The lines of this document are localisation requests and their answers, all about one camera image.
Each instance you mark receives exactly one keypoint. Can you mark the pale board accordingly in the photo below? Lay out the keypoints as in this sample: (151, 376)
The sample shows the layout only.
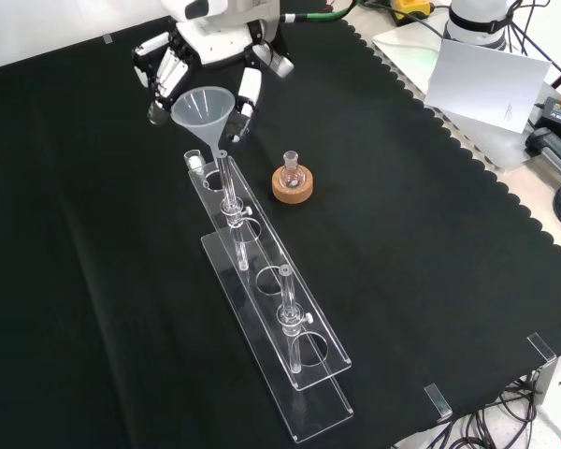
(402, 44)

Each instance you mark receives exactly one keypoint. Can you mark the yellow stop button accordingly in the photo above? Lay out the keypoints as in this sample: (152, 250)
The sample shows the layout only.
(411, 8)

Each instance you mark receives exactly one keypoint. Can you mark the clear round-bottom flask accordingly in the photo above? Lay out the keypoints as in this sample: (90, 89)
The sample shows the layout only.
(292, 175)

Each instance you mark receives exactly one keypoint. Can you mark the translucent plastic funnel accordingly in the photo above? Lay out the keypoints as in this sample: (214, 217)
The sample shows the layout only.
(201, 110)

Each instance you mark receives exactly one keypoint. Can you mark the black cloth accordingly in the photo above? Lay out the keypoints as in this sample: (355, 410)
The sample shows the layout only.
(121, 257)

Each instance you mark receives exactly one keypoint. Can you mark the grey tape piece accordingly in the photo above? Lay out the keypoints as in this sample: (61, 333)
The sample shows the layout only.
(109, 39)

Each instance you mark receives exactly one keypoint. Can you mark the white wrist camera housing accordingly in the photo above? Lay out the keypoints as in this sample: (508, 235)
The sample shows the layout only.
(191, 8)

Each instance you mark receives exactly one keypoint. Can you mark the black white-plated robot hand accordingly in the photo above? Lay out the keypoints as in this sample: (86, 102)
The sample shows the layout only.
(220, 44)

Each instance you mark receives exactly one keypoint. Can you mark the clear cloth clip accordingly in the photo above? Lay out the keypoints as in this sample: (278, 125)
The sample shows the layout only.
(438, 400)
(542, 347)

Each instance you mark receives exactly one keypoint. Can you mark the white card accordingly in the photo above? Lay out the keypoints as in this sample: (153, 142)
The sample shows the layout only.
(486, 84)

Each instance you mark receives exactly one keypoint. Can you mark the clear acrylic funnel stand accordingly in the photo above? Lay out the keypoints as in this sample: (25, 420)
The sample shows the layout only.
(271, 280)

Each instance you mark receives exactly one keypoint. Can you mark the grey metal bracket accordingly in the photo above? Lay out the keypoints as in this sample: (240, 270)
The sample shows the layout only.
(548, 388)

